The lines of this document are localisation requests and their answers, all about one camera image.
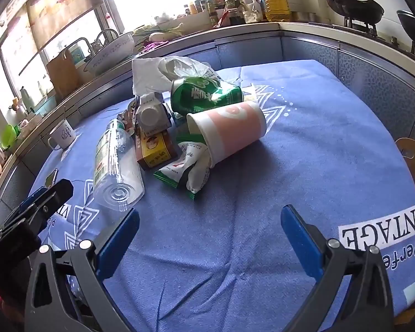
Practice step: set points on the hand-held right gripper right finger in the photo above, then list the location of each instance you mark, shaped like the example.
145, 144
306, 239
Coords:
301, 238

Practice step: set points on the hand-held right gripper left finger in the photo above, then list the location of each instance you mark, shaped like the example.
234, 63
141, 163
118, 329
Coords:
119, 242

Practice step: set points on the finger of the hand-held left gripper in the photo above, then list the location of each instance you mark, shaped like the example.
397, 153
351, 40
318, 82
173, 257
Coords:
34, 199
62, 190

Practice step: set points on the clear plastic bottle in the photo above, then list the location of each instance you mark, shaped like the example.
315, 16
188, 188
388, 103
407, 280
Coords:
114, 166

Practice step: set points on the red snack wrappers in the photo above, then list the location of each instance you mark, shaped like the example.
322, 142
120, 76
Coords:
127, 121

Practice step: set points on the brown yellow small box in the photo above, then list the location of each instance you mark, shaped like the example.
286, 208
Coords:
155, 148

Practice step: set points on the green white snack wrapper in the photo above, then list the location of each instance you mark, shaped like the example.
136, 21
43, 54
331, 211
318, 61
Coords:
190, 169

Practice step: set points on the pink white paper cup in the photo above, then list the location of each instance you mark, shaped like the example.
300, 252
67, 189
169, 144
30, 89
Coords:
231, 128

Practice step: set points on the beige round bin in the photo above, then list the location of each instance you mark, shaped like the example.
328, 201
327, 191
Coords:
413, 148

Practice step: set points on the white paper tissue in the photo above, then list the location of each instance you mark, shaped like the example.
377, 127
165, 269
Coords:
147, 72

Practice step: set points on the green drink can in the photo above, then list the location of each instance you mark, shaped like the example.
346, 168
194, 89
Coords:
207, 93

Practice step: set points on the clear plastic bag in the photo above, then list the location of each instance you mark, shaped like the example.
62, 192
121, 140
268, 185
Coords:
185, 67

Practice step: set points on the smartphone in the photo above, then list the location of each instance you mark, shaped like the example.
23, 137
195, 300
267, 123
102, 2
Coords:
51, 178

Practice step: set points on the white printed mug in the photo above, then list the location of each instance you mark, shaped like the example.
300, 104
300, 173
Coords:
63, 136

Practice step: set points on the blue printed tablecloth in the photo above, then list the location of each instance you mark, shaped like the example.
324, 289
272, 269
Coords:
262, 197

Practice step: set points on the green plastic bowl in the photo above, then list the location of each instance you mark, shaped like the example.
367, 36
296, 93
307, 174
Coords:
8, 136

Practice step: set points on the wooden cutting board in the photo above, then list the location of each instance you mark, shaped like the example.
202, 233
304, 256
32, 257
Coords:
63, 76

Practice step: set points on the white patterned basin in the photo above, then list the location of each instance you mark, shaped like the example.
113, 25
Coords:
110, 53

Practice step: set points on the metal faucet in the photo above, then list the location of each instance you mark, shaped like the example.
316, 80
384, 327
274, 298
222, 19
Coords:
105, 34

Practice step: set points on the purple cloth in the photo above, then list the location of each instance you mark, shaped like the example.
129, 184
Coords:
155, 45

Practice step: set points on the white radish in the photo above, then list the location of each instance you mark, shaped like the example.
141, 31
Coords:
157, 35

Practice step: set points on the roller window blind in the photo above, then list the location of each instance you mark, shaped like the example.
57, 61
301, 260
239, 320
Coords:
62, 7

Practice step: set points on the green onions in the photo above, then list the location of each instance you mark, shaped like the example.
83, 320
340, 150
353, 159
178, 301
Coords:
159, 29

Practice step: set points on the black gas stove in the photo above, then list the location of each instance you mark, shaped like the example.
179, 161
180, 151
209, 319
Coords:
363, 27

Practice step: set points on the yellow cooking oil bottle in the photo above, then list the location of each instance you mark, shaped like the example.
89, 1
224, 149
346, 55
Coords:
276, 3

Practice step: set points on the white plastic jug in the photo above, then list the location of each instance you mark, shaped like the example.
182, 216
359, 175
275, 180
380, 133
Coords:
250, 7

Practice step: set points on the row of condiment bottles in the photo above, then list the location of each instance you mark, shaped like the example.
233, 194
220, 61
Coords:
212, 7

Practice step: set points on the black wok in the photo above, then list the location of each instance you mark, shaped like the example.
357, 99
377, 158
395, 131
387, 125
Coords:
352, 5

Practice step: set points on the black frying pan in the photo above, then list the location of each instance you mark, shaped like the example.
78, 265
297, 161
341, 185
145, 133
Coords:
411, 24

